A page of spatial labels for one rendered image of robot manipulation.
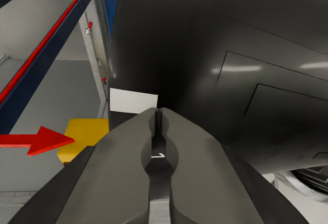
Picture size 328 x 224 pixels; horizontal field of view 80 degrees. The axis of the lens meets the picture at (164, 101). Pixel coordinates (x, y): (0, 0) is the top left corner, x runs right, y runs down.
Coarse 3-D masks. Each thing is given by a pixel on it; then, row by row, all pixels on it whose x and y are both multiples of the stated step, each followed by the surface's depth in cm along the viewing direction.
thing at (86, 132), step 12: (72, 120) 43; (84, 120) 43; (96, 120) 43; (72, 132) 40; (84, 132) 41; (96, 132) 41; (72, 144) 38; (84, 144) 39; (60, 156) 37; (72, 156) 37
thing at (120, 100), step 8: (112, 88) 13; (112, 96) 13; (120, 96) 13; (128, 96) 13; (136, 96) 13; (144, 96) 13; (152, 96) 13; (112, 104) 14; (120, 104) 14; (128, 104) 14; (136, 104) 14; (144, 104) 14; (152, 104) 14; (128, 112) 14; (136, 112) 14
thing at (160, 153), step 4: (152, 148) 15; (156, 148) 15; (160, 148) 16; (164, 148) 16; (152, 152) 16; (156, 152) 16; (160, 152) 16; (164, 152) 16; (152, 156) 16; (156, 156) 16; (160, 156) 16; (164, 156) 16; (152, 160) 16; (156, 160) 16; (160, 160) 16; (164, 160) 16; (148, 164) 16
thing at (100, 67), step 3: (99, 60) 46; (99, 63) 47; (99, 66) 47; (99, 69) 48; (102, 69) 48; (102, 72) 48; (102, 75) 49; (102, 78) 50; (105, 78) 50; (105, 81) 51; (105, 84) 51
